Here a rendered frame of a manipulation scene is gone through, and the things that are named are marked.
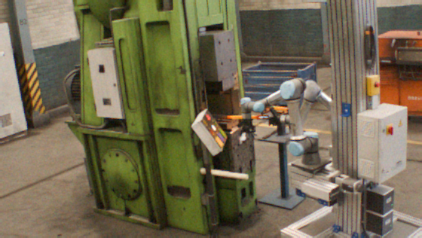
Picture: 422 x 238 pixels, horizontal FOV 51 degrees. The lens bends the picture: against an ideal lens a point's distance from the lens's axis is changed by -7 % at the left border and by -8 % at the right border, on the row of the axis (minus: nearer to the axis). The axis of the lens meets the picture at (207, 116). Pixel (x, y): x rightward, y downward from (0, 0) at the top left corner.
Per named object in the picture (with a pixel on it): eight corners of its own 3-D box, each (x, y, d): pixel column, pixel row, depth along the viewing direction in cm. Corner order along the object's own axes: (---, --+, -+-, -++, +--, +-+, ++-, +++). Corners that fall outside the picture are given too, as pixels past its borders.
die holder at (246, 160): (255, 165, 446) (252, 120, 434) (236, 180, 416) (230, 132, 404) (207, 159, 477) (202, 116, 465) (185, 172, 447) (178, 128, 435)
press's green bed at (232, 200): (258, 208, 458) (255, 165, 446) (240, 225, 429) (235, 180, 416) (212, 199, 489) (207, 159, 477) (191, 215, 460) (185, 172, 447)
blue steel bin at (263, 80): (319, 101, 832) (317, 61, 813) (302, 113, 769) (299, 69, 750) (261, 97, 900) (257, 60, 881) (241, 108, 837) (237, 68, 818)
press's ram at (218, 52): (241, 72, 425) (236, 28, 414) (218, 81, 394) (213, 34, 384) (203, 71, 448) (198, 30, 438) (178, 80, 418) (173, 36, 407)
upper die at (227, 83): (235, 86, 417) (233, 75, 414) (223, 91, 401) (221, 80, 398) (196, 84, 440) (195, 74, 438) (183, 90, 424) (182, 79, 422)
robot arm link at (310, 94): (322, 89, 357) (299, 144, 372) (320, 86, 367) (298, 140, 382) (308, 83, 357) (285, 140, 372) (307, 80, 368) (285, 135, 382)
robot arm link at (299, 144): (313, 151, 333) (302, 77, 323) (301, 158, 323) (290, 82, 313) (300, 151, 342) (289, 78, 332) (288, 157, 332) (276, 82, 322)
